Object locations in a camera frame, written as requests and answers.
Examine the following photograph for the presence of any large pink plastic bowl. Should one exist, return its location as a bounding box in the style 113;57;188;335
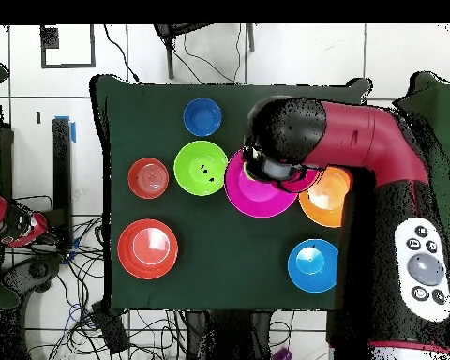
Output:
223;149;299;219

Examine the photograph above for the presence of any lime green plastic bowl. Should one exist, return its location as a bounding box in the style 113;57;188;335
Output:
172;140;230;197

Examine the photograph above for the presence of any tangle of floor cables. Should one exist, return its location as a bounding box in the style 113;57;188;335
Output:
23;194;190;360

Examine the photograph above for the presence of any large orange plastic bowl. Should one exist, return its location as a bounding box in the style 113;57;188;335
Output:
298;165;353;229

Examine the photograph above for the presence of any long black bar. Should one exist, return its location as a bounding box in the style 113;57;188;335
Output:
52;117;73;250

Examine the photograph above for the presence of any light blue plastic bowl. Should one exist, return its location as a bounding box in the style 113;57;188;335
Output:
287;238;339;294

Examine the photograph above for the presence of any black square floor frame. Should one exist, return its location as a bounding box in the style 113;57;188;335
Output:
39;24;98;69

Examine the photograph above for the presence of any wide red-orange plastic bowl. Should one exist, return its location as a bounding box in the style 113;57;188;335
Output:
116;217;180;281

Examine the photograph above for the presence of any black pedestal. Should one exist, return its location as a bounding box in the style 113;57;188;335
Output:
186;310;274;360

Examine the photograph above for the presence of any black power brick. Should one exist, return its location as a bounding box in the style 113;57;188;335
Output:
90;301;131;355

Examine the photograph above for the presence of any black camera tripod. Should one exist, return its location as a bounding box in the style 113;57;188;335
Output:
153;23;256;81

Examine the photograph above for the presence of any black floor cable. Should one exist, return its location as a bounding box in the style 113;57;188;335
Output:
103;24;142;83

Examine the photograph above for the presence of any small dark blue bowl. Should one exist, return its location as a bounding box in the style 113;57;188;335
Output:
182;97;223;138

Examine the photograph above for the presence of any small red-orange plastic bowl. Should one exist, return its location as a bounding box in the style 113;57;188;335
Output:
127;157;171;201

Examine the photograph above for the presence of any black round floor stand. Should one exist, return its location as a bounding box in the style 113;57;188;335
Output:
0;253;66;301

